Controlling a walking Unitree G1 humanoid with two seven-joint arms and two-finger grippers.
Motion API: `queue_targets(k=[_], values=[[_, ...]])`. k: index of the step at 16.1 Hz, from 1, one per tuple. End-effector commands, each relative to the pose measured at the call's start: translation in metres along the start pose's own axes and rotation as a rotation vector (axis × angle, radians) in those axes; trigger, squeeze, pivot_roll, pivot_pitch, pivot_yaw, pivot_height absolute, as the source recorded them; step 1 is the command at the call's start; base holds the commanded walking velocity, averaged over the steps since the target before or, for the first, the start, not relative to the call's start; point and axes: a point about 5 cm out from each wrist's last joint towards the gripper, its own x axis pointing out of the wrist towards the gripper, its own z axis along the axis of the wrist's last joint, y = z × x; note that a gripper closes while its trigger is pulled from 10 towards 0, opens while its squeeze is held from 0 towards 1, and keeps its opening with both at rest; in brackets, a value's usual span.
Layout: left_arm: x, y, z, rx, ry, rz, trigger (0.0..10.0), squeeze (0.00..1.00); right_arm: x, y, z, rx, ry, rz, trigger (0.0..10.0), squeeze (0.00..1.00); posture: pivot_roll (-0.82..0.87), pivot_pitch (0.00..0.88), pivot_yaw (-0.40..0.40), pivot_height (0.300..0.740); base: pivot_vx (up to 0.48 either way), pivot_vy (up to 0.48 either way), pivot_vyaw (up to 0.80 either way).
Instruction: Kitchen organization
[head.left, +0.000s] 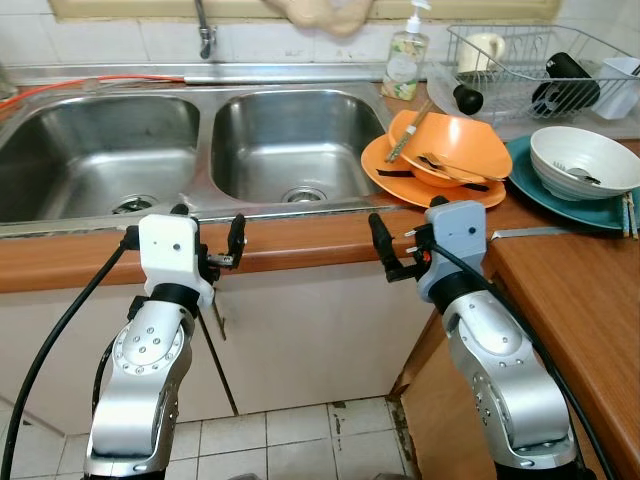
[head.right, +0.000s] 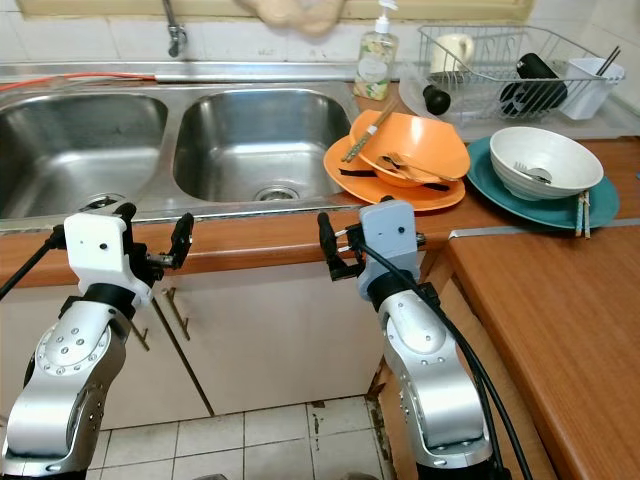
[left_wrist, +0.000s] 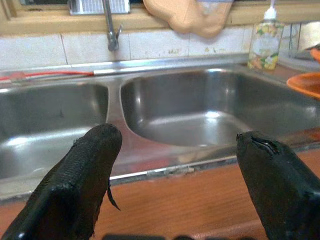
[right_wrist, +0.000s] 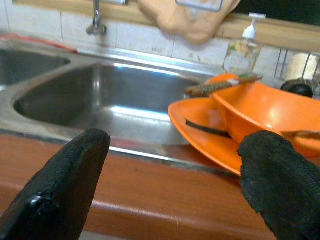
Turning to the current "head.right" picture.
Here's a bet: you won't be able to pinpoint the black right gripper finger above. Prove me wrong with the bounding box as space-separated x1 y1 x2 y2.
316 211 348 266

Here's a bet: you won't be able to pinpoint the orange plate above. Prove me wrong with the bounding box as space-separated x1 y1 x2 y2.
322 134 472 214

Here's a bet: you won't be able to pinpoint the metal spoon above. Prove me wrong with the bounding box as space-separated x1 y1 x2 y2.
378 152 451 187

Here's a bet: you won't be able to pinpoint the stainless steel double sink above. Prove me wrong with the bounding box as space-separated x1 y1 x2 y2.
0 68 363 238

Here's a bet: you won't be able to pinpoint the white cabinet door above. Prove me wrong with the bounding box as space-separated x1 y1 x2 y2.
140 258 437 417

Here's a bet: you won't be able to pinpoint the orange bowl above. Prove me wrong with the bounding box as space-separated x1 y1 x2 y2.
349 111 472 188

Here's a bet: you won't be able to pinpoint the teal plate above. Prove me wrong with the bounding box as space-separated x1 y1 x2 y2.
465 134 622 233

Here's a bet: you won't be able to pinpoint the white drain tray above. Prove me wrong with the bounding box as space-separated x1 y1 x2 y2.
398 58 629 127

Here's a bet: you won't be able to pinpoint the black round stopper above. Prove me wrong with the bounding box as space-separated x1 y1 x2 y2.
422 84 454 115

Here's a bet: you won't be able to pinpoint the clear soap pump bottle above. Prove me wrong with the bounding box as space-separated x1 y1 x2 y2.
352 0 400 102

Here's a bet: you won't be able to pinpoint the metal faucet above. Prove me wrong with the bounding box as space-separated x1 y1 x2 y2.
159 0 188 59

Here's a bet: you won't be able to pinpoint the metal fork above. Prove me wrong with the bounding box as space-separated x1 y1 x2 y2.
512 161 556 187

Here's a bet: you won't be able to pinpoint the cream mug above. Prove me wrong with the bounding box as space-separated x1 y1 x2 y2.
429 32 475 75

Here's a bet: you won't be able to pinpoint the white bowl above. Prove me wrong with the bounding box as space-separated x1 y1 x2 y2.
489 126 607 202

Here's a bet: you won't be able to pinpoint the tan cloth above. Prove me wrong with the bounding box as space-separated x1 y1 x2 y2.
236 0 346 38

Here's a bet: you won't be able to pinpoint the black tumbler bottle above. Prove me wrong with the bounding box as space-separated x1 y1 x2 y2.
499 51 569 117

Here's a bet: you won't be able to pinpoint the white utensil holder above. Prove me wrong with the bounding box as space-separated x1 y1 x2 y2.
564 57 627 120

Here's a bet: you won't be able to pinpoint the metal chopsticks in holder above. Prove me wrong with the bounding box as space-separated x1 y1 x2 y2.
594 44 624 80

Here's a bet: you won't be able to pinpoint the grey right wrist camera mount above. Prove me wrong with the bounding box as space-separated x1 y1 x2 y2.
357 197 422 281

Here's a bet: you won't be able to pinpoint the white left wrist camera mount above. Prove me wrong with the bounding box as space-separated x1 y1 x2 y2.
62 212 147 307

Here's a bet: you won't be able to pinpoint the metal cabinet handle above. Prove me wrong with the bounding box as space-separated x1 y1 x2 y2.
168 288 194 343

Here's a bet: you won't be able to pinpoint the wooden handled utensil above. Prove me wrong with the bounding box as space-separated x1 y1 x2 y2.
342 100 396 164

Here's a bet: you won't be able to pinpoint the orange hose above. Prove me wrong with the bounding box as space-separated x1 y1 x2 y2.
0 72 156 96

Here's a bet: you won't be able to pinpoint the wire dish rack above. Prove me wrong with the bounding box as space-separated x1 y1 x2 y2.
417 24 627 123

